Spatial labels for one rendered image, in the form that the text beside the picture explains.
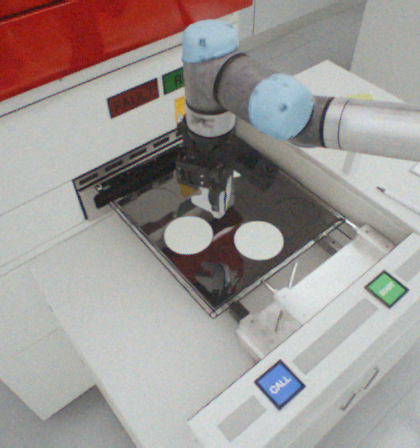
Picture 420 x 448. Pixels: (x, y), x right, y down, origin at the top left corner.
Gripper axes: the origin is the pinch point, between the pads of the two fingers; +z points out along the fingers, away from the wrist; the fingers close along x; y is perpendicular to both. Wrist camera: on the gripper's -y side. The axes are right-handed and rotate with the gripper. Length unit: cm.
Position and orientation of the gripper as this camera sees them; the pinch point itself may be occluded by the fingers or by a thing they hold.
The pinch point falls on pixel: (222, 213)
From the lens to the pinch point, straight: 83.5
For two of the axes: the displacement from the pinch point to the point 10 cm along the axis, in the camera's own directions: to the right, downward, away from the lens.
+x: -3.6, 7.2, -6.0
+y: -9.3, -2.8, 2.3
